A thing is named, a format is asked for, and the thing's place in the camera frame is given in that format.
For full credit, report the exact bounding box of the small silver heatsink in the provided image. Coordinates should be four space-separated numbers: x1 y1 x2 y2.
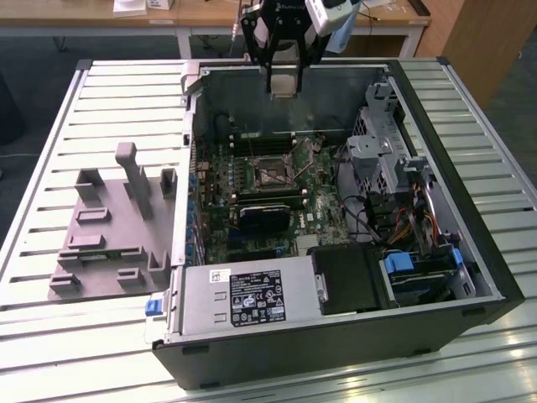
295 234 322 255

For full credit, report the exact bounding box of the silver CPU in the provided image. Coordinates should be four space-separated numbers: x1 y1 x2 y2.
269 74 300 100

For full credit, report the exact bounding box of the white cardboard box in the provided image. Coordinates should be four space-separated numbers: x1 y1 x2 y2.
112 0 148 18

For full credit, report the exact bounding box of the grey power supply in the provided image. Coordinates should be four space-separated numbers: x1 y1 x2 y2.
165 256 326 337

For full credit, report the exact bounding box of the wooden desk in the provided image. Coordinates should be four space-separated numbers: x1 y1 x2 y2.
0 0 433 60

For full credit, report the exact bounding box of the black open PC case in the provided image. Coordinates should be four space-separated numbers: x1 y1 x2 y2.
151 57 526 390

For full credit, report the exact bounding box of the black power supply label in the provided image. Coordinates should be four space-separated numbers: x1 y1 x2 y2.
229 270 283 327

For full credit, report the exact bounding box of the black plastic shroud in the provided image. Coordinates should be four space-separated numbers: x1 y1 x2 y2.
308 242 389 316

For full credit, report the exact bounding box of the blue case latch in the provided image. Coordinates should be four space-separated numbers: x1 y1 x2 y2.
143 296 165 318

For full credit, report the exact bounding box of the grey metal drive cage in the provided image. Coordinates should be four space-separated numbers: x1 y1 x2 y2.
346 81 433 198

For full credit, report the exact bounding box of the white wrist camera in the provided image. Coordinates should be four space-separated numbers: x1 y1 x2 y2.
304 0 358 38

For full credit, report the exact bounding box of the black wire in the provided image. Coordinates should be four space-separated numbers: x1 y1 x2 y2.
338 142 383 245

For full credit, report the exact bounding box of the wooden cabinet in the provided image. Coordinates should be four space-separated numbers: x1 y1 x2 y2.
413 0 537 110

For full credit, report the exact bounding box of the black RAM slot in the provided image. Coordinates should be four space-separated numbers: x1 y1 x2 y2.
233 142 295 158
237 195 307 209
237 188 303 201

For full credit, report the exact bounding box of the CPU socket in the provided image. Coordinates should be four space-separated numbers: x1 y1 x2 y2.
250 155 300 193

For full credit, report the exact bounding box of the green motherboard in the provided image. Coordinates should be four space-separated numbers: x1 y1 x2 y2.
190 133 357 265

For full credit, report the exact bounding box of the grey parts rack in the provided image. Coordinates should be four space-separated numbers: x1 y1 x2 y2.
49 141 180 302

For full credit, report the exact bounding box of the hard disk in blue carrier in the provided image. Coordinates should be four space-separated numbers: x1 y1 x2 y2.
382 247 467 307

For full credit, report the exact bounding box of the RAM stick with white label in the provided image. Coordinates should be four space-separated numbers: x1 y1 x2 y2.
238 130 295 146

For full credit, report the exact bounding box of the orange and yellow wire bundle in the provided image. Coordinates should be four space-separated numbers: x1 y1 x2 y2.
388 180 441 247

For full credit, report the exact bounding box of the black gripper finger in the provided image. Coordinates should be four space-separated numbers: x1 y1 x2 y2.
295 18 335 94
241 3 281 94

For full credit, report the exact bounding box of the black graphics card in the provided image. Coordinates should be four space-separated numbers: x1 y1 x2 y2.
237 203 291 235

